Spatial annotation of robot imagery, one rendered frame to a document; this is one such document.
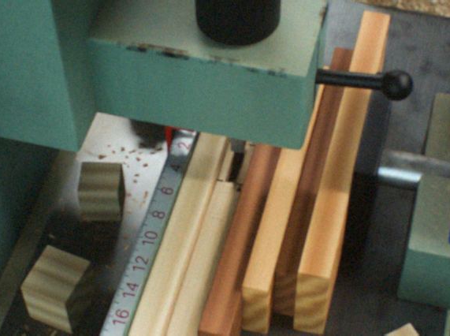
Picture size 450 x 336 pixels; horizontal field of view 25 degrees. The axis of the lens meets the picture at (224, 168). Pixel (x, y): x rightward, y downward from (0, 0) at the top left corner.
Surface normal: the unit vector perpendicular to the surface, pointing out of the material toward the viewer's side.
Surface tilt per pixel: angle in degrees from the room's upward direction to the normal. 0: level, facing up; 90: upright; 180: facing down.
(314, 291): 90
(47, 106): 90
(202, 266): 0
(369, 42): 0
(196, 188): 0
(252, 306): 90
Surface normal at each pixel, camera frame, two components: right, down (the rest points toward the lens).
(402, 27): -0.01, -0.62
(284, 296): -0.25, 0.76
